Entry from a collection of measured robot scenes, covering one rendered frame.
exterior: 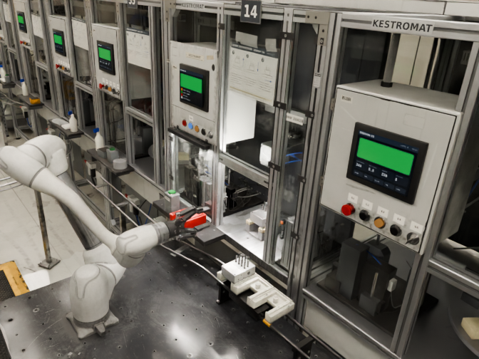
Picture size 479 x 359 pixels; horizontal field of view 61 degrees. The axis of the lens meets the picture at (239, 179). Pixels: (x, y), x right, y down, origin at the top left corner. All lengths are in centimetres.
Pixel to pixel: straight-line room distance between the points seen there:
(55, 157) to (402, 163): 137
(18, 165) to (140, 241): 55
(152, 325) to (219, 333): 31
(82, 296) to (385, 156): 133
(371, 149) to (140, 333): 126
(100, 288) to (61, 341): 28
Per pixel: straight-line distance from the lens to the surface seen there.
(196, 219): 222
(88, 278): 189
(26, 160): 180
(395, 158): 135
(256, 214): 215
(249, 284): 192
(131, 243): 170
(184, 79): 216
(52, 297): 226
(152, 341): 194
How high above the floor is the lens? 206
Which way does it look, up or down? 24 degrees down
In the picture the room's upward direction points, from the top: 3 degrees clockwise
